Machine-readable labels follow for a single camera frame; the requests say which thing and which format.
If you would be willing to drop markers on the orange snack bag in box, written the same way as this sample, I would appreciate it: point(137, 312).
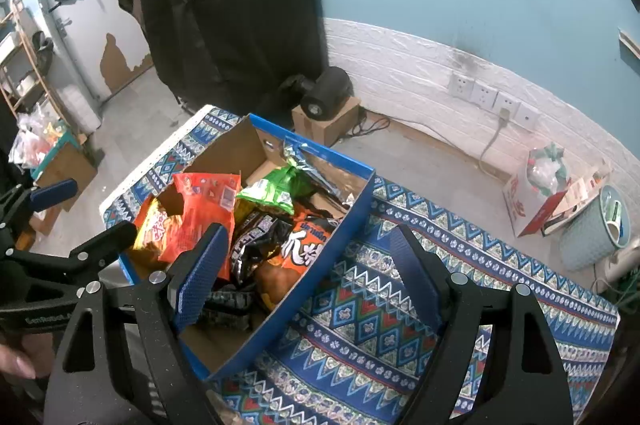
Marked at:
point(310, 232)

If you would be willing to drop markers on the light blue waste bin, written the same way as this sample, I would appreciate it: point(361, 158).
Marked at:
point(600, 230)

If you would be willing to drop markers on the black round speaker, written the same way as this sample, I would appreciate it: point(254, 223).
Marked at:
point(322, 98)

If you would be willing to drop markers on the silver foil snack bag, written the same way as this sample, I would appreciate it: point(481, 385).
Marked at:
point(294, 155)

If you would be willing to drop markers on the red snack bag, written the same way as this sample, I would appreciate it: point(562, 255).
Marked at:
point(206, 199)

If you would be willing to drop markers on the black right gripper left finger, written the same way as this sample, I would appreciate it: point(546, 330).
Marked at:
point(120, 360)

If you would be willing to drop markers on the blue cardboard box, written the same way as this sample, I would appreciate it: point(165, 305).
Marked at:
point(252, 148)

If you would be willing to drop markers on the green snack bag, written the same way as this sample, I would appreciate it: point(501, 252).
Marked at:
point(278, 190)

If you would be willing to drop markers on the small brown cardboard box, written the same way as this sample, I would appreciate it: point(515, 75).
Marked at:
point(327, 132)

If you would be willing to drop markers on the blue patterned tablecloth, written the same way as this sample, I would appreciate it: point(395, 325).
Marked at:
point(425, 318)

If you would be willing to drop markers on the orange chips snack bag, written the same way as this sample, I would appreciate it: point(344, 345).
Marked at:
point(150, 229)

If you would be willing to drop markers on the red white carton box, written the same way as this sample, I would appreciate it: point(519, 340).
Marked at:
point(536, 189)

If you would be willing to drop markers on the person left hand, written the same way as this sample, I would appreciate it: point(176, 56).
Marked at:
point(32, 359)

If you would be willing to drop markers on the wooden shelf rack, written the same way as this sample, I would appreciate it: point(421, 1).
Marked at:
point(25, 64)

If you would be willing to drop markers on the white wall socket strip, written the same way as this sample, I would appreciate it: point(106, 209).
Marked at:
point(493, 100)

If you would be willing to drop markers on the red white paper packages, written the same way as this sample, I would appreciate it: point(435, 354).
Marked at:
point(577, 197)

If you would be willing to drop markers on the black snack bag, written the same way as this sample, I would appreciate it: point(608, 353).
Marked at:
point(257, 239)

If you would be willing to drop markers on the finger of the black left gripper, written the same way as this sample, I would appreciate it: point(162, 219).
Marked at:
point(27, 275)
point(19, 203)

